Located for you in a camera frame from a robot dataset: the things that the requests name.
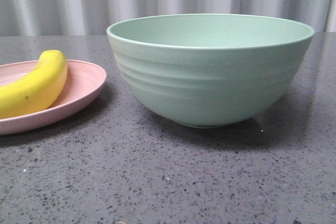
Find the yellow banana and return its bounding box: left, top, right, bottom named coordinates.
left=1, top=50, right=68, bottom=119

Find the pink plate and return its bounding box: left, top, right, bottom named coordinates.
left=1, top=60, right=107, bottom=135

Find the green ribbed bowl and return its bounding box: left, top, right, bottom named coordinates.
left=107, top=14, right=314, bottom=128

